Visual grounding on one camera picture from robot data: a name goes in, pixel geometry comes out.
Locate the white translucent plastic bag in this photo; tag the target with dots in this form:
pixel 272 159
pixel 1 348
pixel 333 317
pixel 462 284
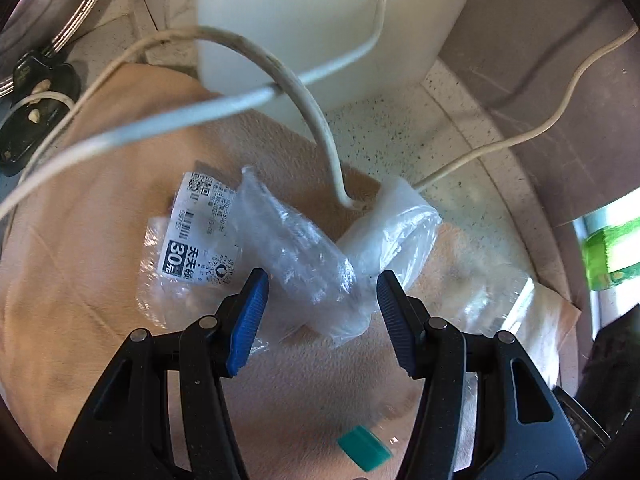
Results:
pixel 395 225

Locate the clear bag with white label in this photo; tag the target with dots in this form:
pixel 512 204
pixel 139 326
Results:
pixel 200 240

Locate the white cylindrical container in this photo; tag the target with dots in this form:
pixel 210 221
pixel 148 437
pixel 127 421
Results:
pixel 300 10

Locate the beige cloth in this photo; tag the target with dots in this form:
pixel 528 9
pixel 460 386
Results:
pixel 100 260

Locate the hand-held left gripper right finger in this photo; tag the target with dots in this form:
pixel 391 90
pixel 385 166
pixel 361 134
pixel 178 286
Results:
pixel 397 325

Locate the green dish soap bottle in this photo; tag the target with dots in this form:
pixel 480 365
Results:
pixel 600 255

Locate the black plastic object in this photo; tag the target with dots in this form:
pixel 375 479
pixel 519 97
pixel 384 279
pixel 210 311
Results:
pixel 20 145

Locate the flat clear wrapper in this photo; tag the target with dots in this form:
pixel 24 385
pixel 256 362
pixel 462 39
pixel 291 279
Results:
pixel 500 305

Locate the clear plastic bag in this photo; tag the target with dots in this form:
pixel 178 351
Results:
pixel 295 245

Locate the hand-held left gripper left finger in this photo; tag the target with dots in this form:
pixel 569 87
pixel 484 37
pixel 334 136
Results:
pixel 247 320

